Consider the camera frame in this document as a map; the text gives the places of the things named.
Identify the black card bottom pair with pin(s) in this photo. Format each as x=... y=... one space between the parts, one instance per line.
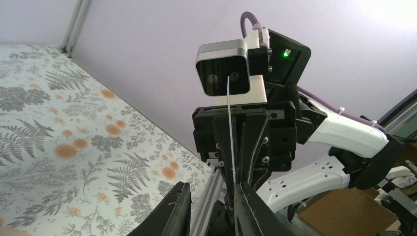
x=231 y=134

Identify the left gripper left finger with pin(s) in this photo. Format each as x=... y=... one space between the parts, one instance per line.
x=172 y=215

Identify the cardboard box outside cell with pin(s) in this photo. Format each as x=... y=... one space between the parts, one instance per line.
x=347 y=212

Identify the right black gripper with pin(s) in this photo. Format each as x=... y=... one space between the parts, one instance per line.
x=288 y=60

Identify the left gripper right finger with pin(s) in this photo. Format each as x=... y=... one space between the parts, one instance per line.
x=253 y=217

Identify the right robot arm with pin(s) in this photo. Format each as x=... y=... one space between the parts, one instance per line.
x=338 y=152

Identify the floral table mat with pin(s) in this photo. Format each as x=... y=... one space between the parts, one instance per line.
x=75 y=159

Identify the aluminium rail frame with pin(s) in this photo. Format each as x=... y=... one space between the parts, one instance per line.
x=214 y=190

